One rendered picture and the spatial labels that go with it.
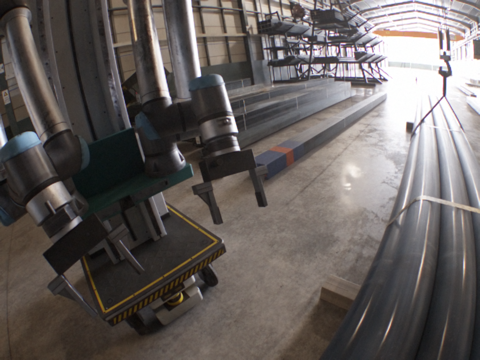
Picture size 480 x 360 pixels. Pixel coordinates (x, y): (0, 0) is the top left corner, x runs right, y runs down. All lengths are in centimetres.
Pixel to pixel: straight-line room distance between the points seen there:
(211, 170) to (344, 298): 92
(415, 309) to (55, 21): 156
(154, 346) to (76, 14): 159
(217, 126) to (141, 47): 37
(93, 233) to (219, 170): 30
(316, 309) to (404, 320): 71
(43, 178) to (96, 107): 72
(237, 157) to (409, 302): 57
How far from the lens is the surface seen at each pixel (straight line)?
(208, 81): 58
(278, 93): 547
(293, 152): 266
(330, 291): 122
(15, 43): 78
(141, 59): 75
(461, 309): 72
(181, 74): 94
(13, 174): 48
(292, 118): 428
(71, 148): 62
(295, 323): 123
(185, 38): 93
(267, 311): 127
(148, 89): 71
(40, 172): 46
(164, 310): 124
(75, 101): 112
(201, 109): 57
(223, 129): 55
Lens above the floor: 108
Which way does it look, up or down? 26 degrees down
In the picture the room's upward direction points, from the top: 9 degrees counter-clockwise
